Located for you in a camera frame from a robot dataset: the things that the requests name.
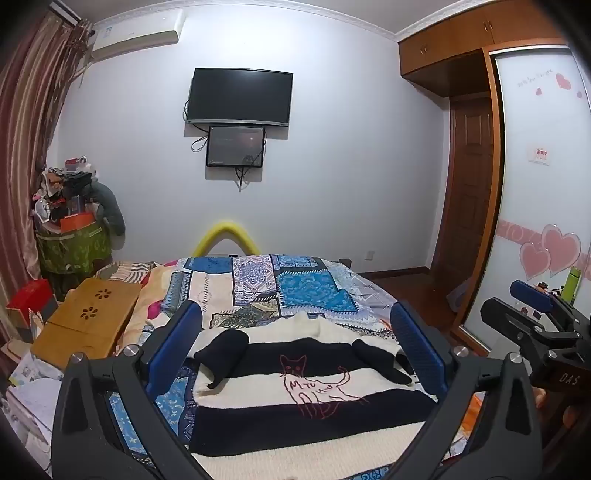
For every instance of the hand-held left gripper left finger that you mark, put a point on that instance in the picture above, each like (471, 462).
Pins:
(178, 346)

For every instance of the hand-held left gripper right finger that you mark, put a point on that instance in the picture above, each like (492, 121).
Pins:
(415, 350)

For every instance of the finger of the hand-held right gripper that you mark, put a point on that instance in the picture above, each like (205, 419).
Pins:
(496, 311)
(531, 294)

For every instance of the black white striped sweater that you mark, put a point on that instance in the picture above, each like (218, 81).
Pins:
(258, 392)

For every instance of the green bottle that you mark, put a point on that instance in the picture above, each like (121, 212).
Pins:
(571, 284)

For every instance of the yellow pink printed blanket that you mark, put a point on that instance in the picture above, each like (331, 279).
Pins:
(152, 295)

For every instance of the grey cross-patterned bed sheet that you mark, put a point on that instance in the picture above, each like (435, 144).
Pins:
(369, 295)

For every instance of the orange yellow plush blanket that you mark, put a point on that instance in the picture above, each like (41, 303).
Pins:
(468, 424)

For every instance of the striped beige cloth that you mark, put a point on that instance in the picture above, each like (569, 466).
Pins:
(124, 270)

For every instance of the wooden lap desk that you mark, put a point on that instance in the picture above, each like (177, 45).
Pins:
(78, 332)

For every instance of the wooden wardrobe with white doors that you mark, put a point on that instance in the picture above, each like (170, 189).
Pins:
(545, 194)

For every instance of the brown wooden door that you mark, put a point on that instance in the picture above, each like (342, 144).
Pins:
(468, 184)

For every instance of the yellow foam arch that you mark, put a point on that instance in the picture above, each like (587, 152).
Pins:
(226, 228)

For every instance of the blue patchwork bed sheet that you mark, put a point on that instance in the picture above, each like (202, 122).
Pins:
(300, 286)

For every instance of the green fabric storage bin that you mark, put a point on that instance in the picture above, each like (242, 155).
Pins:
(74, 249)

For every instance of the red box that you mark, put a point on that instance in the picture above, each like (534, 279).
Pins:
(30, 300)

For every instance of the pile of papers and boxes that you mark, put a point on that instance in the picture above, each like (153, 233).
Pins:
(27, 397)

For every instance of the heap of clutter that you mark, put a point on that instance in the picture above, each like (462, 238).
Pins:
(64, 189)

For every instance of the small black monitor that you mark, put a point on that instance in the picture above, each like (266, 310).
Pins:
(235, 145)

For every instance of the striped brown curtain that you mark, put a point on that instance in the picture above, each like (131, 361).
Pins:
(27, 138)

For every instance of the wooden overhead cabinet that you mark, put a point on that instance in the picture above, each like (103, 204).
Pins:
(443, 46)

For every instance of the white air conditioner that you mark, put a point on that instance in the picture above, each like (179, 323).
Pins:
(136, 37)

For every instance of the black wall television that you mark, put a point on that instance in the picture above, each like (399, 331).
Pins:
(238, 94)

